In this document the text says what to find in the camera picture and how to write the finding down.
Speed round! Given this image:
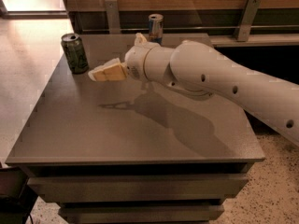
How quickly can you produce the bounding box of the horizontal metal rail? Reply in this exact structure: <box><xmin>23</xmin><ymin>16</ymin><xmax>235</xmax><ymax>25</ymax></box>
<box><xmin>81</xmin><ymin>25</ymin><xmax>299</xmax><ymax>35</ymax></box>

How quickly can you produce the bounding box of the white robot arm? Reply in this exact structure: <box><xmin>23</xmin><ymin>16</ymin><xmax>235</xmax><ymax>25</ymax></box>
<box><xmin>89</xmin><ymin>33</ymin><xmax>299</xmax><ymax>145</ymax></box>

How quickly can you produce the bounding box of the upper grey drawer front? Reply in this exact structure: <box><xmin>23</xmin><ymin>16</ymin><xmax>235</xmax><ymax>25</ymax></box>
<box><xmin>28</xmin><ymin>175</ymin><xmax>248</xmax><ymax>203</ymax></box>

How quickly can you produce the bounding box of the grey drawer cabinet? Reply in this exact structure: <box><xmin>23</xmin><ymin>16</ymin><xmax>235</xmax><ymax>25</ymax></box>
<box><xmin>5</xmin><ymin>33</ymin><xmax>266</xmax><ymax>224</ymax></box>

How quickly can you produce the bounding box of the metal wall bracket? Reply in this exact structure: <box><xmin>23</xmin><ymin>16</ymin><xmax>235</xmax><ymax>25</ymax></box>
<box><xmin>105</xmin><ymin>0</ymin><xmax>121</xmax><ymax>35</ymax></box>
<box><xmin>234</xmin><ymin>0</ymin><xmax>262</xmax><ymax>42</ymax></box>

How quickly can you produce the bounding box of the grey drawer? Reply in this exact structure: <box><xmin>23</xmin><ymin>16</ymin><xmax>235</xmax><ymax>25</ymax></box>
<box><xmin>28</xmin><ymin>175</ymin><xmax>248</xmax><ymax>203</ymax></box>
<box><xmin>59</xmin><ymin>205</ymin><xmax>224</xmax><ymax>224</ymax></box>

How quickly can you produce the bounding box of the blue silver energy drink can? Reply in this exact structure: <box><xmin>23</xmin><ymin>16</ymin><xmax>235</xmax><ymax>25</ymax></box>
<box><xmin>149</xmin><ymin>13</ymin><xmax>164</xmax><ymax>44</ymax></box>

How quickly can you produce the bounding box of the lower grey drawer front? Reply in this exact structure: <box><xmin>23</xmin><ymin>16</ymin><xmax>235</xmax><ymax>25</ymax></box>
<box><xmin>59</xmin><ymin>205</ymin><xmax>224</xmax><ymax>224</ymax></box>

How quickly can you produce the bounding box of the green soda can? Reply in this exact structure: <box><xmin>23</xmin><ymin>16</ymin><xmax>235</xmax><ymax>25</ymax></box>
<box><xmin>61</xmin><ymin>33</ymin><xmax>89</xmax><ymax>74</ymax></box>

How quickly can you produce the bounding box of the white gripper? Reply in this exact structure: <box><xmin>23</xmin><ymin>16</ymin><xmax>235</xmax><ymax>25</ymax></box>
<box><xmin>88</xmin><ymin>33</ymin><xmax>160</xmax><ymax>82</ymax></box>

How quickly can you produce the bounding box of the right metal wall bracket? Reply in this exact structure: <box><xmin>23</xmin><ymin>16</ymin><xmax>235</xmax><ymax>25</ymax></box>
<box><xmin>234</xmin><ymin>0</ymin><xmax>262</xmax><ymax>42</ymax></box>

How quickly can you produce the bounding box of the dark object bottom left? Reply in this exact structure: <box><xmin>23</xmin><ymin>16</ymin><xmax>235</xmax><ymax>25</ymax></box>
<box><xmin>0</xmin><ymin>167</ymin><xmax>37</xmax><ymax>224</ymax></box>

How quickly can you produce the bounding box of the left metal wall bracket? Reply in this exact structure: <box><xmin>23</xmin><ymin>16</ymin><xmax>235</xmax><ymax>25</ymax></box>
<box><xmin>105</xmin><ymin>0</ymin><xmax>121</xmax><ymax>35</ymax></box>

